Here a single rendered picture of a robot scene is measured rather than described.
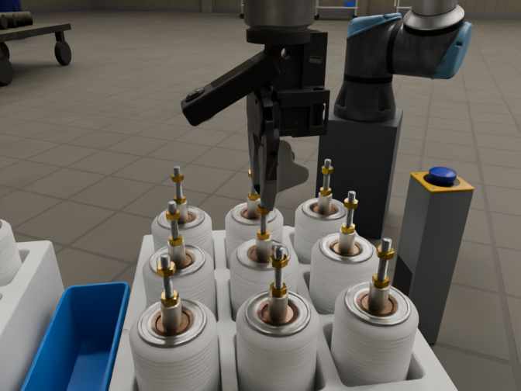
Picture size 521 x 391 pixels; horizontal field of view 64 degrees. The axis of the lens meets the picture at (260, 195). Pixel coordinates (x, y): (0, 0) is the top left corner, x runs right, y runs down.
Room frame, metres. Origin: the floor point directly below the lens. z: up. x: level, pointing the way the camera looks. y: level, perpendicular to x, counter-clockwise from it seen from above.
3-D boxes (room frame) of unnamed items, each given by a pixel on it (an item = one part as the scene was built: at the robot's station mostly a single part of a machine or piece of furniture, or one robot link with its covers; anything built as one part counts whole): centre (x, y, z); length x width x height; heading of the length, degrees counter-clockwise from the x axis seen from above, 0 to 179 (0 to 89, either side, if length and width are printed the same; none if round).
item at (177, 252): (0.47, 0.11, 0.26); 0.02 x 0.02 x 0.03
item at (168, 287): (0.36, 0.10, 0.30); 0.01 x 0.01 x 0.08
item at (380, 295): (0.39, -0.14, 0.26); 0.02 x 0.02 x 0.03
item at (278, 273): (0.37, -0.02, 0.30); 0.01 x 0.01 x 0.08
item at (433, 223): (0.60, -0.28, 0.16); 0.07 x 0.07 x 0.31; 7
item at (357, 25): (1.04, -0.27, 0.47); 0.13 x 0.12 x 0.14; 54
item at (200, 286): (0.47, 0.11, 0.16); 0.10 x 0.10 x 0.18
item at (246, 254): (0.49, 0.00, 0.25); 0.08 x 0.08 x 0.01
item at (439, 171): (0.60, -0.28, 0.32); 0.04 x 0.04 x 0.02
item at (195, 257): (0.47, 0.11, 0.25); 0.08 x 0.08 x 0.01
